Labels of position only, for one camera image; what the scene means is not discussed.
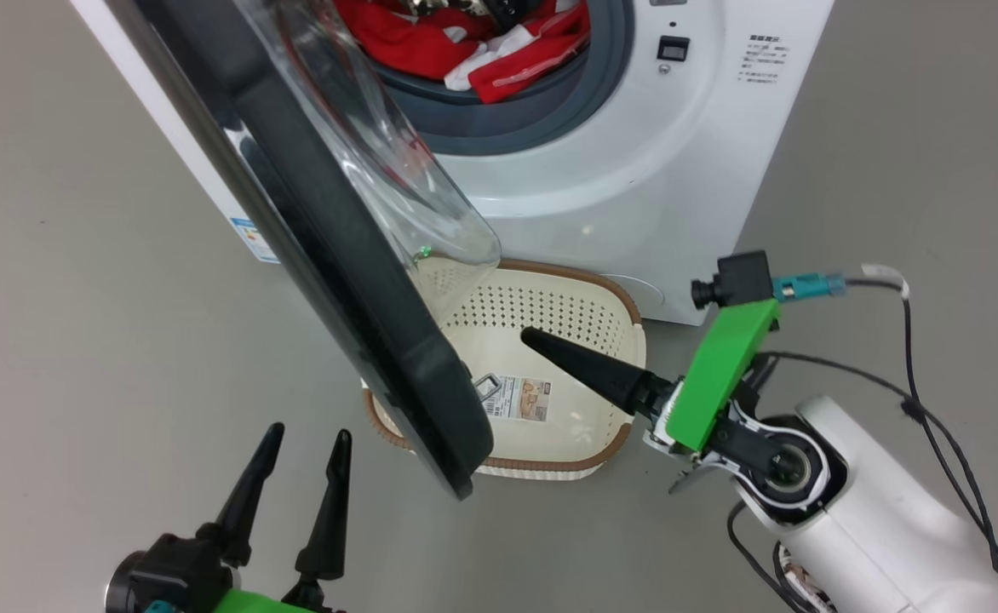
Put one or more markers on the red and white garment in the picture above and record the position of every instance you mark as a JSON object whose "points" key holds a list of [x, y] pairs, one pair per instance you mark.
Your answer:
{"points": [[405, 38]]}

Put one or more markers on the paper label in basket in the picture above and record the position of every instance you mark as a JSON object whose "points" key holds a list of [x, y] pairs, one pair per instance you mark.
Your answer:
{"points": [[518, 398]]}

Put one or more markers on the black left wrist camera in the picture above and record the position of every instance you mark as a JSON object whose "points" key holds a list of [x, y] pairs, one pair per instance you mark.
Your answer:
{"points": [[167, 570]]}

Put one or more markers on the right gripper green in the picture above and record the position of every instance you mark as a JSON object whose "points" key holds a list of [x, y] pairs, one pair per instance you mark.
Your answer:
{"points": [[720, 375]]}

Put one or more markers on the teal right camera connector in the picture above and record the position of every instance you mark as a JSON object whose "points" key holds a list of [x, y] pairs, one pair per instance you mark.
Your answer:
{"points": [[805, 285]]}

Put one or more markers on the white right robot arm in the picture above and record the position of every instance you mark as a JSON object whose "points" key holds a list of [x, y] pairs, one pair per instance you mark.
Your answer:
{"points": [[874, 511]]}

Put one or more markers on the blue energy label sticker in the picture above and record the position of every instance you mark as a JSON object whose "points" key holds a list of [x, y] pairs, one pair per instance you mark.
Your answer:
{"points": [[254, 240]]}

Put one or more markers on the black glass washing machine door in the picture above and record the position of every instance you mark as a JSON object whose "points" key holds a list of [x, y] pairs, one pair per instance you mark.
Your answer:
{"points": [[320, 255]]}

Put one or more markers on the white front-load washing machine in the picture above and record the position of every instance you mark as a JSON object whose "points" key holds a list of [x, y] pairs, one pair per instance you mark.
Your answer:
{"points": [[686, 153]]}

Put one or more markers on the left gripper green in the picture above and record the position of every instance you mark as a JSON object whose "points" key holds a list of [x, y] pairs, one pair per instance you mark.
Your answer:
{"points": [[252, 603]]}

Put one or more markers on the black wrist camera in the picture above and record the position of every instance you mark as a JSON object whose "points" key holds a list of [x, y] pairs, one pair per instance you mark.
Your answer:
{"points": [[742, 279], [167, 570]]}

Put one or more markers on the cream perforated laundry basket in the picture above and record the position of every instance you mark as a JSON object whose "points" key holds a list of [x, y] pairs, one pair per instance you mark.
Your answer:
{"points": [[550, 306]]}

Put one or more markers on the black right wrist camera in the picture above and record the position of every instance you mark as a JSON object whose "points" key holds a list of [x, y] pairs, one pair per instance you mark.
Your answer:
{"points": [[742, 279]]}

